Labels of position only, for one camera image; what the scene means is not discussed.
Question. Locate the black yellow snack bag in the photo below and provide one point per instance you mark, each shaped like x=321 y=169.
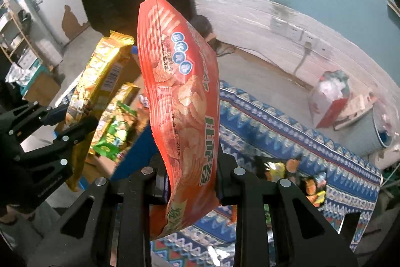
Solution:
x=274 y=169

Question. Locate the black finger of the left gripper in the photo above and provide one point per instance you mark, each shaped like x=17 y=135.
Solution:
x=53 y=116
x=73 y=143

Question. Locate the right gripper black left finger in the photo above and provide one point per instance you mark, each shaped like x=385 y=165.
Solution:
x=83 y=236

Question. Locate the green snack bag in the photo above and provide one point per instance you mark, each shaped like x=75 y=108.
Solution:
x=112 y=138

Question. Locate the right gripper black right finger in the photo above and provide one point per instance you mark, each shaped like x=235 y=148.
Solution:
x=301 y=235

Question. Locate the black round speaker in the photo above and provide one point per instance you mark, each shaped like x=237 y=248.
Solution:
x=202 y=25

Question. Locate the red white plastic bag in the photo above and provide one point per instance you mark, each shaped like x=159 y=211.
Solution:
x=328 y=98

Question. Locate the blue patterned table cloth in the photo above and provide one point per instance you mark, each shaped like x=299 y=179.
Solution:
x=251 y=128

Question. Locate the white wall socket strip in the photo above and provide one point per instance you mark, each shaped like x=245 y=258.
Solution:
x=301 y=37

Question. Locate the yellow gold snack bag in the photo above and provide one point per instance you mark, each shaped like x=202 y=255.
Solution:
x=110 y=66

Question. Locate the red potato chips bag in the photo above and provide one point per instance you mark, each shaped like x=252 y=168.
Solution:
x=182 y=84

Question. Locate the grey round bucket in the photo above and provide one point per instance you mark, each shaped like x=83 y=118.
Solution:
x=376 y=130

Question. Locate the wooden shelf rack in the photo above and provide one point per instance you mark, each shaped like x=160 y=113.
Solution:
x=23 y=41

